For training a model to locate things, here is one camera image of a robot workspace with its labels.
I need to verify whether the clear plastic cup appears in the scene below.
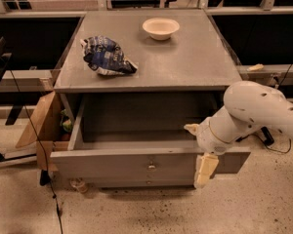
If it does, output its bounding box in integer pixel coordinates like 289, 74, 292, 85
69, 178, 88, 193

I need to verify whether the black floor cable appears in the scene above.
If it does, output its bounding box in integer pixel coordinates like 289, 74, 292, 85
9, 69, 64, 234

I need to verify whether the black power adapter cable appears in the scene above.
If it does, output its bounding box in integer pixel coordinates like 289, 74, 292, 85
237, 126, 292, 155

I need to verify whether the cardboard box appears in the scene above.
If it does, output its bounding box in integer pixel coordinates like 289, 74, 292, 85
16, 92, 70, 172

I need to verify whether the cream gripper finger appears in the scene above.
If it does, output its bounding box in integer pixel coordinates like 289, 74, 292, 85
194, 153, 219, 188
184, 124, 199, 136

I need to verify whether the grey drawer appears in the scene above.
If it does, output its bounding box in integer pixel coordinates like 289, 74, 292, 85
93, 177, 198, 189
50, 93, 252, 181

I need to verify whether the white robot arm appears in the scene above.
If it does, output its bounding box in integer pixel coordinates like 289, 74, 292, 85
184, 81, 293, 188

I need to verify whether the crumpled blue chip bag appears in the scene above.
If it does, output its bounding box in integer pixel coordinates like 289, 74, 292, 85
80, 35, 138, 76

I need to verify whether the small yellow sponge piece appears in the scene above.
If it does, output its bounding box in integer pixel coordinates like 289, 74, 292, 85
247, 63, 264, 72

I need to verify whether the white bowl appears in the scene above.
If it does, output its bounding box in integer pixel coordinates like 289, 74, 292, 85
143, 18, 180, 41

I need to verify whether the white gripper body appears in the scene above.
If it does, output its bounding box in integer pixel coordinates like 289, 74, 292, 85
196, 107, 248, 155

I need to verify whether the grey top drawer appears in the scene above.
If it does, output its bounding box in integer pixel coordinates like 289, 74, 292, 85
50, 93, 252, 181

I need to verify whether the grey drawer cabinet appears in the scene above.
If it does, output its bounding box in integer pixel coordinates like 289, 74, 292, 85
53, 9, 245, 190

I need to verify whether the grey bottom drawer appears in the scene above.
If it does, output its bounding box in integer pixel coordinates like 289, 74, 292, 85
93, 177, 198, 189

